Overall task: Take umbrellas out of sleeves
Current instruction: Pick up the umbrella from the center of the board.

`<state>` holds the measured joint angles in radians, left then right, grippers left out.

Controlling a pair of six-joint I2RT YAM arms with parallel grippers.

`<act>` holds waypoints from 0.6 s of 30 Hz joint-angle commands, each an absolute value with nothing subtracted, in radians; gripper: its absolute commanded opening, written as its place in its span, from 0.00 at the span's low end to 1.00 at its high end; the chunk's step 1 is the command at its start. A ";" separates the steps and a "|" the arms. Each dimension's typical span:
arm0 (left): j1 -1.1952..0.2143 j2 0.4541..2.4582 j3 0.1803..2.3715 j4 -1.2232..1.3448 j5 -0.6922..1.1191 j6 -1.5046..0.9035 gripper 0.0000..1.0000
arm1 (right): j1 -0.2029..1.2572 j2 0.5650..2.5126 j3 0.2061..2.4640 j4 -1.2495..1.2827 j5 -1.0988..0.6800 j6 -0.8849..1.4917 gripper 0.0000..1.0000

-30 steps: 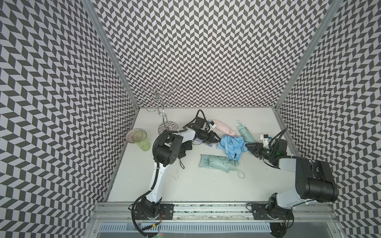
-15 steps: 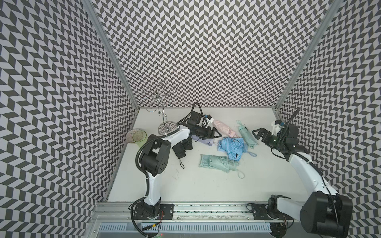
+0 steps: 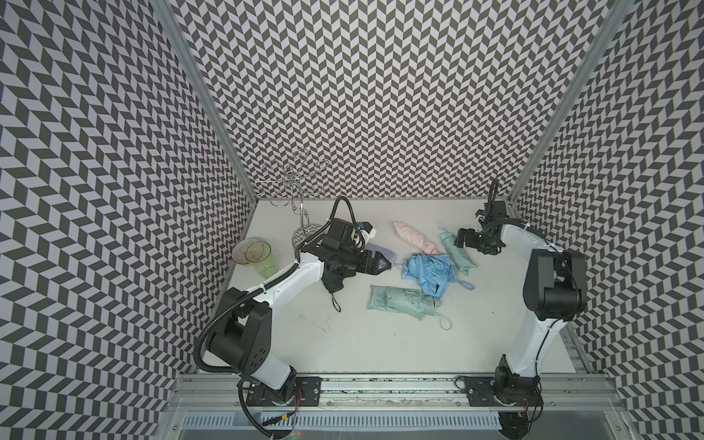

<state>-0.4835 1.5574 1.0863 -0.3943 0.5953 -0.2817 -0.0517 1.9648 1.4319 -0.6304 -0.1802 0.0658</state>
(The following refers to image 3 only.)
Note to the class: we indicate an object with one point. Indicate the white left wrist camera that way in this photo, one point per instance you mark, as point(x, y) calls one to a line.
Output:
point(366, 230)

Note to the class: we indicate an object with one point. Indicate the black folded umbrella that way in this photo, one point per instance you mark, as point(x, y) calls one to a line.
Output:
point(333, 281)

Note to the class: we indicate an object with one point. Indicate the aluminium corner post left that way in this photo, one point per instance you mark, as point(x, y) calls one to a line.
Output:
point(173, 33)

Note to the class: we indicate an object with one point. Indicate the pink ribbed glass bowl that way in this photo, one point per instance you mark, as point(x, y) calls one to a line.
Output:
point(240, 250)

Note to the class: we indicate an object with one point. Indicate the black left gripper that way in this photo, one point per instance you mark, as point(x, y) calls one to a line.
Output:
point(375, 262)

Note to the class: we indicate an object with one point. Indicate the blue umbrella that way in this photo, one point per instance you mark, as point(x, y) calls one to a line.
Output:
point(433, 273)

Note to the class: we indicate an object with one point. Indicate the pink umbrella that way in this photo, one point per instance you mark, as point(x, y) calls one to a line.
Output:
point(415, 238)

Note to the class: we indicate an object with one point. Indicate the purple umbrella in sleeve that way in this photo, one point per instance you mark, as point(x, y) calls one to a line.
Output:
point(388, 254)

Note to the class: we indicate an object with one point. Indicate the aluminium corner post right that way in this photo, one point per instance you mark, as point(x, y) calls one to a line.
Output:
point(590, 63)

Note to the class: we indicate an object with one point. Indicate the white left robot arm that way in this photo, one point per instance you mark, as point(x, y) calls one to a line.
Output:
point(238, 339)

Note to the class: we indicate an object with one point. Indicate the green glass cup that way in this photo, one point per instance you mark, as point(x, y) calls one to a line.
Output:
point(259, 255)

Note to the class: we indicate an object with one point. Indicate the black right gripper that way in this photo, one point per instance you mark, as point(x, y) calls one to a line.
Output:
point(469, 241)

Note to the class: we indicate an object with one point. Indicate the aluminium corner post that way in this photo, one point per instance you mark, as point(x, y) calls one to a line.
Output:
point(590, 63)
point(173, 33)

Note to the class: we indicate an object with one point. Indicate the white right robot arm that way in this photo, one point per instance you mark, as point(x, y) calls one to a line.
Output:
point(554, 293)

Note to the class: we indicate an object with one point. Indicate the mint green umbrella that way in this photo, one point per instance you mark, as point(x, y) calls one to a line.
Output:
point(410, 302)

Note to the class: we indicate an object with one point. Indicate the chrome wire stand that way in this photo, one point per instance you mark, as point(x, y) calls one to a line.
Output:
point(287, 179)

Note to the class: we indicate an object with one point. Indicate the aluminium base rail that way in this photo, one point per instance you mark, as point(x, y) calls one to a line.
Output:
point(349, 402)

